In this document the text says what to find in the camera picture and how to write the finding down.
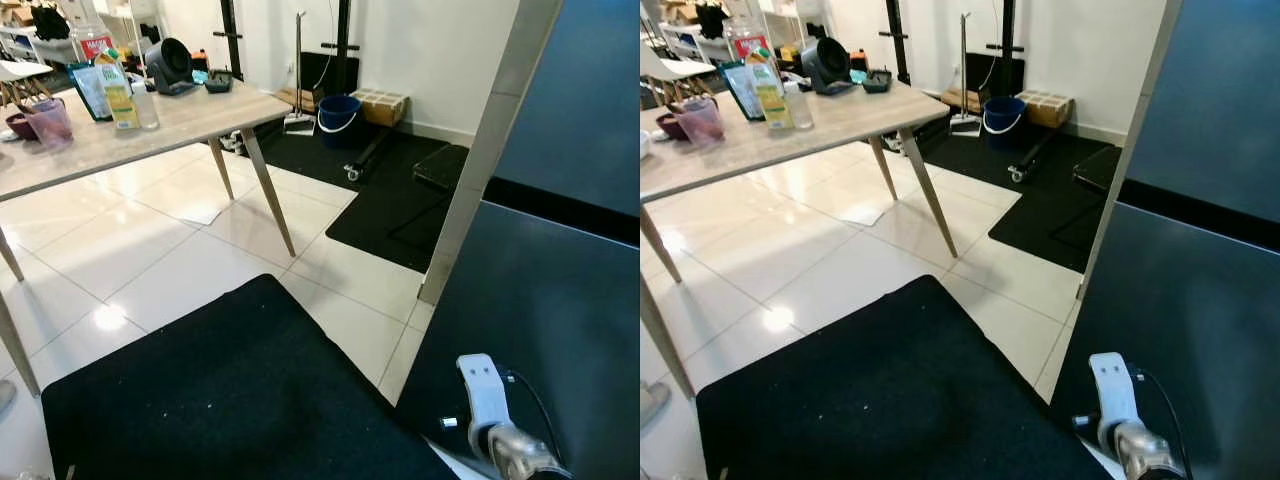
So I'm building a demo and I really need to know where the white wooden chair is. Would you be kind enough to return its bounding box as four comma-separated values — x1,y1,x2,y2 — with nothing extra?
640,45,716,111
0,58,56,113

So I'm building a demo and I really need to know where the light wooden table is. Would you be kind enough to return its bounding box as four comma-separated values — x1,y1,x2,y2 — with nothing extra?
640,75,959,401
0,78,298,399

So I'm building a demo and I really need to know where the blue plastic bucket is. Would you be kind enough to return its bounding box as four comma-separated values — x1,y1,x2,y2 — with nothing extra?
317,94,363,150
982,96,1028,151

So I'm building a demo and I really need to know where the green yellow juice carton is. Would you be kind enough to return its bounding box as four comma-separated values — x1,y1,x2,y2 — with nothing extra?
97,47,142,132
748,47,793,131

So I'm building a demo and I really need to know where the black wheeled base bar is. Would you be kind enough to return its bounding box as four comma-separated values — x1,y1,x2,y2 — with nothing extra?
343,128,393,183
1008,130,1056,184

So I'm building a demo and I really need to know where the grey steel fridge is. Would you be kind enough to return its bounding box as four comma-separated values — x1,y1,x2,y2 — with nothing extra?
1048,0,1280,480
395,0,641,480

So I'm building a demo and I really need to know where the clear plastic water bottle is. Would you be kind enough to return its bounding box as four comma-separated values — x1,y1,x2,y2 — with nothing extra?
783,80,814,131
131,80,161,131

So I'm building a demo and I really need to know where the pink plastic measuring cup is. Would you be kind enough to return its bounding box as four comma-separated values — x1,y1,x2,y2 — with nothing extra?
22,98,75,151
676,97,726,150

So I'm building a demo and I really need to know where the teal flat carton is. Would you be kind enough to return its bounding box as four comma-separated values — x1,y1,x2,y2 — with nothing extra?
718,62,766,123
66,62,114,123

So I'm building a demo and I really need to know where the white mop with metal pole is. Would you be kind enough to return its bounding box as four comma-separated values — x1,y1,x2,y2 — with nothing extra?
948,12,983,138
283,11,318,137

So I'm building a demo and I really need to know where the black square panel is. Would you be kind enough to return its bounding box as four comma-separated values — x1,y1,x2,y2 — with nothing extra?
300,52,361,98
965,53,1026,98

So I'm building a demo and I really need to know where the white cluttered storage shelf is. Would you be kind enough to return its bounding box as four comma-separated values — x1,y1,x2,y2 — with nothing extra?
640,0,831,66
0,0,166,69

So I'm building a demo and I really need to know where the white paper sheet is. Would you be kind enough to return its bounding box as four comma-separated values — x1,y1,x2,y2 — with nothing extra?
835,197,899,228
172,195,237,227

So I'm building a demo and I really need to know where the brown cardboard box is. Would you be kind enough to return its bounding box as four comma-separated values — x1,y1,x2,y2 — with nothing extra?
1015,90,1076,130
352,88,411,128

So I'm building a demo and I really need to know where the tall steel fridge door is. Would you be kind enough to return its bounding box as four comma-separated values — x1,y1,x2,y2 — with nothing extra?
395,200,641,480
1048,200,1280,480

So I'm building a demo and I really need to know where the black floor mat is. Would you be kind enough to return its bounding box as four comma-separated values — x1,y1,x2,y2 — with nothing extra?
905,118,1131,274
240,118,471,274
40,273,463,480
695,275,1113,480

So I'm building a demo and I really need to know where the black metal stand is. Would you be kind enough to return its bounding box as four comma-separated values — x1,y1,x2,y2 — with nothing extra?
985,0,1026,56
213,0,247,83
880,0,913,85
322,0,363,56

